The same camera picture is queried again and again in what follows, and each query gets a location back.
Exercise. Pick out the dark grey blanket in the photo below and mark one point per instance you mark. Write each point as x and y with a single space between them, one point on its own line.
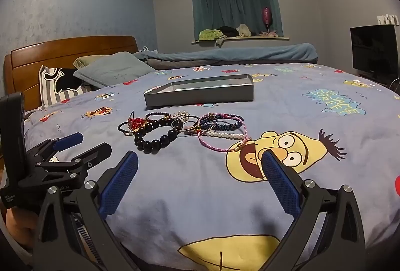
175 64

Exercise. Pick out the olive pillow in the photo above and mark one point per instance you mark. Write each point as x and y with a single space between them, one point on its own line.
84 60

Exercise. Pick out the pink balloon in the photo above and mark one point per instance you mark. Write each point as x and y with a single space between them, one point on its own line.
266 16

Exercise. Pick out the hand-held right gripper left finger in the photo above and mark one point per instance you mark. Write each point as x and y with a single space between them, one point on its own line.
120 183

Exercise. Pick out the pink soft toy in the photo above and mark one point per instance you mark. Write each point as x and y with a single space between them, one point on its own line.
268 34

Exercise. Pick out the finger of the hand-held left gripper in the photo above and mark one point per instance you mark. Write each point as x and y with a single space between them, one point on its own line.
70 138
93 152

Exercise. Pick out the green cloth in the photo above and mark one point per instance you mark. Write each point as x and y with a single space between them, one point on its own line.
209 34

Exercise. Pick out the white wall hooks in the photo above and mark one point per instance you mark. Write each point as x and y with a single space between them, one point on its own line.
387 20

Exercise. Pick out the black television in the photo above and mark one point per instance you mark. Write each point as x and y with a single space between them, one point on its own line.
372 52

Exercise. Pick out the person's left hand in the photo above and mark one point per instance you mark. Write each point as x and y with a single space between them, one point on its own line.
20 224

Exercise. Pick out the white plastic bag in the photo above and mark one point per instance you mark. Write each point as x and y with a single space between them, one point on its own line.
146 49

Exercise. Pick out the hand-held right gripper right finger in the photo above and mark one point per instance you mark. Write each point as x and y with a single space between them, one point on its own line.
279 183

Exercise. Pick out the striped black and white pillow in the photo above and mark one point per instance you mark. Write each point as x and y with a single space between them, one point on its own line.
51 93

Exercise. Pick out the cream clothes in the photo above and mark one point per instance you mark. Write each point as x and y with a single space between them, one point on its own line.
243 29

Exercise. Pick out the black clothes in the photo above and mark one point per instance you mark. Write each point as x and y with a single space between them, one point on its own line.
228 30

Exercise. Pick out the window sill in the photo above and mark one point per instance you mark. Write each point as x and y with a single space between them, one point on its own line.
250 38

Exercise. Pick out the blue blanket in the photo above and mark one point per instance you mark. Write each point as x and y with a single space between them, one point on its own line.
243 52

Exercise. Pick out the wooden headboard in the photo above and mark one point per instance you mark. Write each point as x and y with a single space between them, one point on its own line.
72 50

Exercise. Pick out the grey cardboard box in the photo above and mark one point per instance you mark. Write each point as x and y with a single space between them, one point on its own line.
200 97

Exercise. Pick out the grey-blue pillow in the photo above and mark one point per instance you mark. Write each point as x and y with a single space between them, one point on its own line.
115 69

